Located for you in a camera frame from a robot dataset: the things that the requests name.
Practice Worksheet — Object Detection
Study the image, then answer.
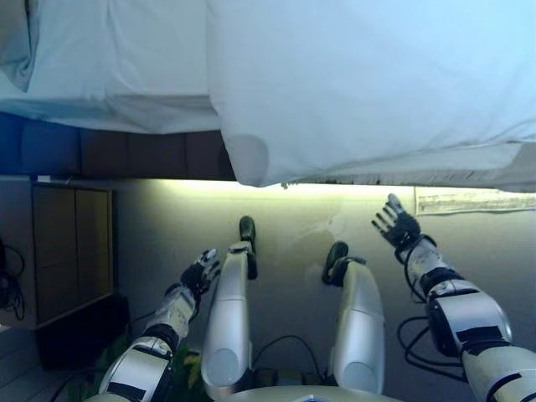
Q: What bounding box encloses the robot right hand black glove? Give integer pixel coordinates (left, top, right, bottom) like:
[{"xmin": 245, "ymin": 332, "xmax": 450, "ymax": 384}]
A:
[{"xmin": 370, "ymin": 193, "xmax": 422, "ymax": 252}]

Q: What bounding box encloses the robot left hand black glove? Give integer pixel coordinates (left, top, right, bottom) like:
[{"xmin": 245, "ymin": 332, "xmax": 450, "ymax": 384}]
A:
[{"xmin": 179, "ymin": 247, "xmax": 222, "ymax": 296}]

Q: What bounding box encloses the white fringed bed cover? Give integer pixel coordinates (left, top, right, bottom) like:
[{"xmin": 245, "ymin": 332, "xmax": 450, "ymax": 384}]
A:
[{"xmin": 279, "ymin": 144, "xmax": 536, "ymax": 194}]

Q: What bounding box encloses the white bed sheet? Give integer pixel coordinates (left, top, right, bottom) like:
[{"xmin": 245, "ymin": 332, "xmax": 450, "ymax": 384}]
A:
[{"xmin": 0, "ymin": 0, "xmax": 223, "ymax": 135}]

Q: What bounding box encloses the robot left leg silver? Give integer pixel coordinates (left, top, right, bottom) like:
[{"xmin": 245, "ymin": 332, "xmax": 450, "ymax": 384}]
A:
[{"xmin": 200, "ymin": 245, "xmax": 259, "ymax": 401}]

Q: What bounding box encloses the robot leg silver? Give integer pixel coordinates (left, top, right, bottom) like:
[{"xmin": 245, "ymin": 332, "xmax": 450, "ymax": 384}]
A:
[
  {"xmin": 200, "ymin": 245, "xmax": 259, "ymax": 401},
  {"xmin": 328, "ymin": 257, "xmax": 386, "ymax": 395}
]

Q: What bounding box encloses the robot left foot dark shoe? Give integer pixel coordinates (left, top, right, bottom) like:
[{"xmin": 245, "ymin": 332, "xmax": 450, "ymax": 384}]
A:
[{"xmin": 238, "ymin": 215, "xmax": 258, "ymax": 247}]

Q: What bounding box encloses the robot foot dark shoe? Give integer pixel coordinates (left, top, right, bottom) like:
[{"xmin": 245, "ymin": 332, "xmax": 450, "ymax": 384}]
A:
[
  {"xmin": 238, "ymin": 215, "xmax": 258, "ymax": 247},
  {"xmin": 321, "ymin": 241, "xmax": 349, "ymax": 286}
]

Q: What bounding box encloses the robot right foot dark shoe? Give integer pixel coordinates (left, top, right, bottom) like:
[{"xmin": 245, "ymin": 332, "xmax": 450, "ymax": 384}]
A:
[{"xmin": 321, "ymin": 241, "xmax": 349, "ymax": 286}]

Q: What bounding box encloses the green plant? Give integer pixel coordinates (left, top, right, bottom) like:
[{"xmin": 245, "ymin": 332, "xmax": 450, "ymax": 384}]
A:
[{"xmin": 66, "ymin": 334, "xmax": 203, "ymax": 402}]

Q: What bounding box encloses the robot right leg silver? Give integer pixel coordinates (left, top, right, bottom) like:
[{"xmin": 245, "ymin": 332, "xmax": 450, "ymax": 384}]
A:
[{"xmin": 328, "ymin": 257, "xmax": 386, "ymax": 395}]

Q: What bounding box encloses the wooden nightstand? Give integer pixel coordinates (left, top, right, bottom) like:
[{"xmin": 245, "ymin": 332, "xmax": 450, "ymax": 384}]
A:
[{"xmin": 31, "ymin": 180, "xmax": 116, "ymax": 328}]

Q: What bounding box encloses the white duvet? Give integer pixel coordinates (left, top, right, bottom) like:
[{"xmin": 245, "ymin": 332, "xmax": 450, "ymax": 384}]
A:
[{"xmin": 204, "ymin": 0, "xmax": 536, "ymax": 188}]

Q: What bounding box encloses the white pillow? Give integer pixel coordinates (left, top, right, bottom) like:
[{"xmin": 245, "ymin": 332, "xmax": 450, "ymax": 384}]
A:
[{"xmin": 0, "ymin": 0, "xmax": 41, "ymax": 94}]

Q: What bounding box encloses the black cable bundle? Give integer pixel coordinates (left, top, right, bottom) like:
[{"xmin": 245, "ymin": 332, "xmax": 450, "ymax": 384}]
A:
[{"xmin": 0, "ymin": 237, "xmax": 26, "ymax": 322}]

